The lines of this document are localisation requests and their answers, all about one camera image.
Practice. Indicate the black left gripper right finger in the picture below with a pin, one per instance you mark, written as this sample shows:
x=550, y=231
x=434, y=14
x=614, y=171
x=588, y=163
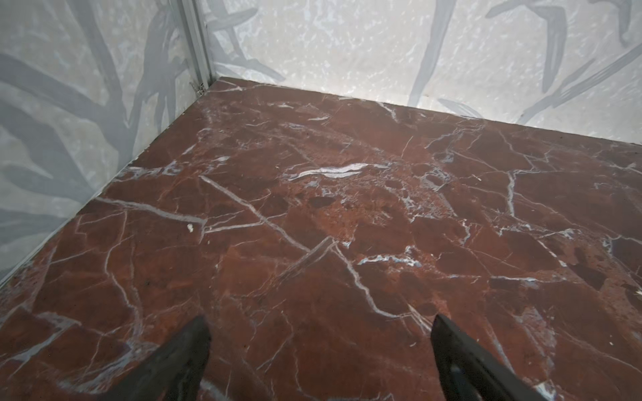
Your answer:
x=468, y=372

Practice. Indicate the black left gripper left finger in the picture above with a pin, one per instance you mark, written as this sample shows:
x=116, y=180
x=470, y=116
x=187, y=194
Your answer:
x=173, y=372

